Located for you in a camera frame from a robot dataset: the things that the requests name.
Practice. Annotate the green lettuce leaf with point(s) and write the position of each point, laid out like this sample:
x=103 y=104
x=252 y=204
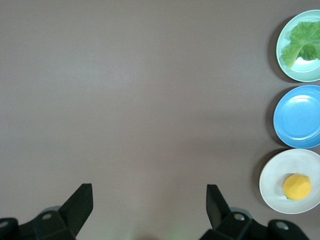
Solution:
x=300 y=40

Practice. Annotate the blue plate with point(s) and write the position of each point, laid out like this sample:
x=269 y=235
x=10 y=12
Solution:
x=297 y=117

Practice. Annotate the yellow lemon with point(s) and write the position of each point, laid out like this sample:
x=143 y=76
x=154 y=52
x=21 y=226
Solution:
x=297 y=187

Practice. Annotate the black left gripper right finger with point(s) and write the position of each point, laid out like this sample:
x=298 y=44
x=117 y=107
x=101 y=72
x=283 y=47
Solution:
x=217 y=212

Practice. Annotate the beige white plate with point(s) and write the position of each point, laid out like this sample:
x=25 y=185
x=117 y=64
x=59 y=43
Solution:
x=275 y=175

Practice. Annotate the pale green plate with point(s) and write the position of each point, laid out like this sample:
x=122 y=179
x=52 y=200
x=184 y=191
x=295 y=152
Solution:
x=300 y=71

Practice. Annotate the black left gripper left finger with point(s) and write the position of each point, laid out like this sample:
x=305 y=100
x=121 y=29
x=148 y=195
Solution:
x=75 y=207

